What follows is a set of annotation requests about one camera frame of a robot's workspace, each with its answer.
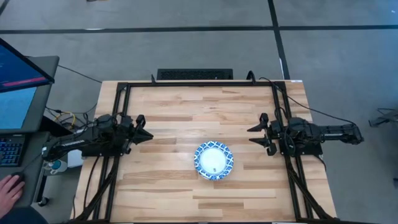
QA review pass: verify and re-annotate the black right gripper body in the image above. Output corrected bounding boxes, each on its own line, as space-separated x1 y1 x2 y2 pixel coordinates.
259 112 282 157

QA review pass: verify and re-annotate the grey desk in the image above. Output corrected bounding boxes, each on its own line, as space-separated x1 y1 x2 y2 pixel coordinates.
0 130 53 209

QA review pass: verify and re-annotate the person's forearm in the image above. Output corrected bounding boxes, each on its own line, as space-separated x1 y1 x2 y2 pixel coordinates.
0 207 49 224

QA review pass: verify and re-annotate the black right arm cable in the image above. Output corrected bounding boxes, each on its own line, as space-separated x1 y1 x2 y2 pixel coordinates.
259 77 357 126

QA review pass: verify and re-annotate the person's hand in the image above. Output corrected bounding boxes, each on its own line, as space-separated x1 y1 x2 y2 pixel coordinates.
0 174 26 220

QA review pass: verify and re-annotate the black floor grille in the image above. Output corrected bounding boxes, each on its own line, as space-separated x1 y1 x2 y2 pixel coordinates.
156 68 234 81

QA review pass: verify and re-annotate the yellow cable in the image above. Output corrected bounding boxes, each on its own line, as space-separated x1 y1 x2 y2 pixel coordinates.
55 111 76 129

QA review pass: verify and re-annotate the black metal rig frame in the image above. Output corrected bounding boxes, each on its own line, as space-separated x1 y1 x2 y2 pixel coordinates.
70 80 338 223

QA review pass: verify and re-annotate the black floor cable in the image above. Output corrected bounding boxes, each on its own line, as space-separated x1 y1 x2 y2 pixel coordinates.
57 64 103 85

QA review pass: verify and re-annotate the thin black computer monitor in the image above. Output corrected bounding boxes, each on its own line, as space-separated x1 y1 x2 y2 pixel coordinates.
0 37 56 93

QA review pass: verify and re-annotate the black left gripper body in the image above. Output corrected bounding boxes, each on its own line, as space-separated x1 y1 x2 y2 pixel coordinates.
116 114 147 156

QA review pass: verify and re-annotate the white box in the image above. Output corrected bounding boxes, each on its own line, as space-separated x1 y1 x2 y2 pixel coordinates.
67 149 84 169

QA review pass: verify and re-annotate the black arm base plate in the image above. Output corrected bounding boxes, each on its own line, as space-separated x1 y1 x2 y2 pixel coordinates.
279 142 323 157
81 146 128 157

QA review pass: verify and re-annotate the dark metal floor stand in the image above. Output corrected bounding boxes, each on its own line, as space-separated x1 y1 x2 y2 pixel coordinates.
368 107 398 127

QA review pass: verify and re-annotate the black computer mouse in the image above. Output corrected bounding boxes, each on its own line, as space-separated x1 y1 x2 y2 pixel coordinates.
11 171 26 187

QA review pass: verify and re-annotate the white bottle teal cap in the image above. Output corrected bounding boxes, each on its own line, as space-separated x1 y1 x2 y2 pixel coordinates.
42 158 68 175

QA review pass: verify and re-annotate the grey computer monitor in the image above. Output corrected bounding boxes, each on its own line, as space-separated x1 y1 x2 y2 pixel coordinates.
0 55 60 135

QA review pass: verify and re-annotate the blue patterned paper bowl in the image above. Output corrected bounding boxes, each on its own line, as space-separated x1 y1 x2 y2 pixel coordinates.
193 140 234 181

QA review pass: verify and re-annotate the black hanging cable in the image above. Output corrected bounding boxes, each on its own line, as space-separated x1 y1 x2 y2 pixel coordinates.
82 155 101 218

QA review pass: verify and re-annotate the backlit black keyboard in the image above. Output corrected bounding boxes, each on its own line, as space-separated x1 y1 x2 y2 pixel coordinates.
0 134 26 167

